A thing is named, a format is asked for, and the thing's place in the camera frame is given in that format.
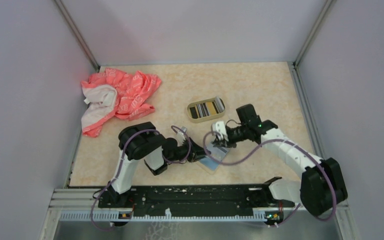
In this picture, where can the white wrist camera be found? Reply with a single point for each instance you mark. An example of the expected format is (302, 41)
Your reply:
(219, 130)
(181, 135)

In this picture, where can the pink white crumpled cloth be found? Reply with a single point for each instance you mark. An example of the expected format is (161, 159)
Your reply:
(115, 93)

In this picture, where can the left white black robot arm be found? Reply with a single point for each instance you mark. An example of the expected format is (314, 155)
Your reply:
(143, 142)

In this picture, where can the cream card holder tray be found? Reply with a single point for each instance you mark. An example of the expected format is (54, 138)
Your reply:
(206, 110)

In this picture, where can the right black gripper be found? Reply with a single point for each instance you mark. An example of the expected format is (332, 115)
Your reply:
(223, 142)

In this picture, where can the aluminium front frame rail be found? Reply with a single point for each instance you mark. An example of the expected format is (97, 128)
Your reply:
(70, 216)

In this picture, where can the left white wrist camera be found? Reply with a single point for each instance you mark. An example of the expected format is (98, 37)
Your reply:
(181, 135)

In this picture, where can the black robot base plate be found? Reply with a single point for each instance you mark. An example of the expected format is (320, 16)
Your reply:
(227, 200)

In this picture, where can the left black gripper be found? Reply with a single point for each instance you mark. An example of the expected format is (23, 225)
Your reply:
(197, 152)

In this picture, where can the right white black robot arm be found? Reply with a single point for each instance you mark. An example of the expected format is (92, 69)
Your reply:
(321, 186)

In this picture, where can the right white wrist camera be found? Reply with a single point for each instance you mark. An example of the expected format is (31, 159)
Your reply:
(219, 130)

